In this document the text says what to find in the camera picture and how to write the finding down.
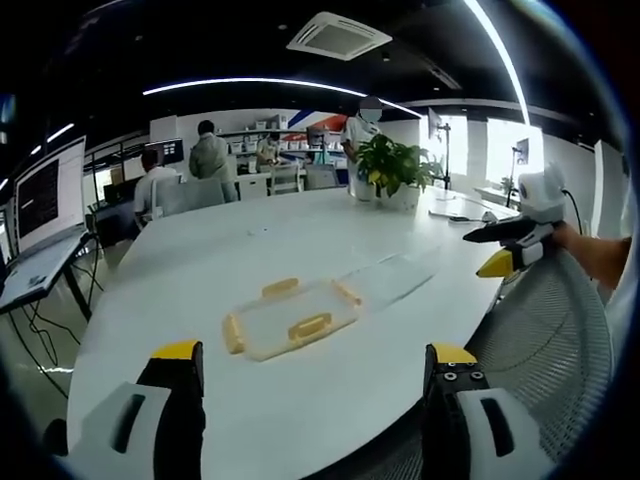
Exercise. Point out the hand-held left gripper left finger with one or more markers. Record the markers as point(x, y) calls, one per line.
point(127, 415)

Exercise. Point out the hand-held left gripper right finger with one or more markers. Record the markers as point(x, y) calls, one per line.
point(492, 425)

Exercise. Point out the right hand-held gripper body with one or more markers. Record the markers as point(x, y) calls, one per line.
point(542, 195)

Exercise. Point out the clear lid with yellow buckles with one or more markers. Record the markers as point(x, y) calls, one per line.
point(292, 320)

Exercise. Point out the small white device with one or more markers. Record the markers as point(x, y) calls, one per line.
point(489, 217)

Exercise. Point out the black tripod stand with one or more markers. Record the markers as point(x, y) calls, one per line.
point(520, 165)

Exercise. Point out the grey mesh office chair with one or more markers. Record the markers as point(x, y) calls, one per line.
point(545, 340)

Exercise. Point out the black stand with monitor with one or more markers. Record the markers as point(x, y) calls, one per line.
point(440, 135)

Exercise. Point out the clear plastic container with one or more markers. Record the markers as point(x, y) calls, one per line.
point(390, 277)

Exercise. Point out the green potted plant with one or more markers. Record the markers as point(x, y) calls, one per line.
point(395, 167)

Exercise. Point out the straight ceiling light strip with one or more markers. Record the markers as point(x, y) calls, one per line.
point(505, 55)

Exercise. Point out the grey side desk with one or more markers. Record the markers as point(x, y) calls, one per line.
point(42, 280)

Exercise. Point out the white office chair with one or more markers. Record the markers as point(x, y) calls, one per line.
point(192, 196)
point(287, 179)

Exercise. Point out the open laptop with dark screen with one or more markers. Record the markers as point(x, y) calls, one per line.
point(47, 197)

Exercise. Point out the ceiling air conditioner vent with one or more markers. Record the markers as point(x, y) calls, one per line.
point(340, 35)

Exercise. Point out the black computer monitor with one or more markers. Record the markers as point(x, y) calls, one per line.
point(167, 150)

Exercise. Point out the curved ceiling light strip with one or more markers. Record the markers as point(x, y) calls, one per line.
point(260, 81)

